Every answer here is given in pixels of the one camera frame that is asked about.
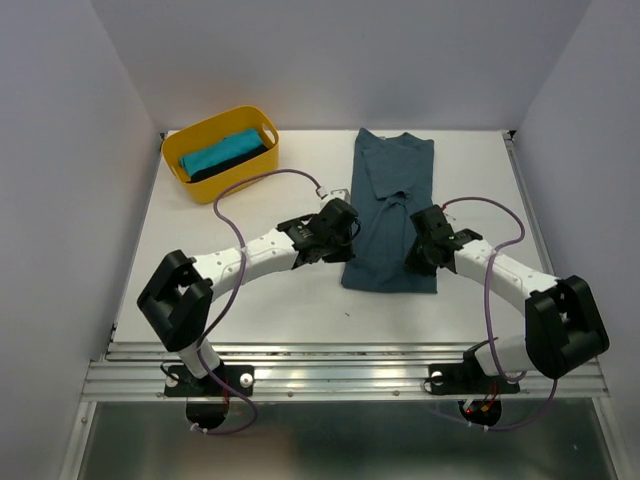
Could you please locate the yellow plastic basket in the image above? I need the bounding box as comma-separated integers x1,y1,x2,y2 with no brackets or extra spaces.
161,106,279,204

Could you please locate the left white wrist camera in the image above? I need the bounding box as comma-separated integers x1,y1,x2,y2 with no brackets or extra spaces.
324,188,350,203

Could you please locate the dark blue-grey t shirt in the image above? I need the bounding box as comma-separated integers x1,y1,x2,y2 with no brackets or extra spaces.
341,128,437,294

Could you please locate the aluminium front rail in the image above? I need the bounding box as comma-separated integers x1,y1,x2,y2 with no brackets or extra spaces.
82,341,609,402

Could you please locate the aluminium rail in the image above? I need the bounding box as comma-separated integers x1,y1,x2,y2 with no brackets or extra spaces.
502,130,554,273
82,341,609,402

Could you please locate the rolled teal t shirt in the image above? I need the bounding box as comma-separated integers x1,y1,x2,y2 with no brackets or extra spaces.
179,128,264,176

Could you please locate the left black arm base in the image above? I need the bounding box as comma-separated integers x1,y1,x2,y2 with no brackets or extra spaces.
160,362,255,398

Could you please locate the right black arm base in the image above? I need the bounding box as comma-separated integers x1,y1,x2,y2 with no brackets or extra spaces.
423,362,521,396

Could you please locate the aluminium right side rail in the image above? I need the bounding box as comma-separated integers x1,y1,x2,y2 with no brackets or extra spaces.
502,130,554,273

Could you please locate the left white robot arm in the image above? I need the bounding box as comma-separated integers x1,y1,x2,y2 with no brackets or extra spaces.
137,197,360,394

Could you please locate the rolled black t shirt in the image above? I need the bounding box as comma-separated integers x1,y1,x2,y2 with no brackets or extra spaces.
189,145,268,183

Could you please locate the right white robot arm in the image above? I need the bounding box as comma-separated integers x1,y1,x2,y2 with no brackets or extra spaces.
405,205,610,390

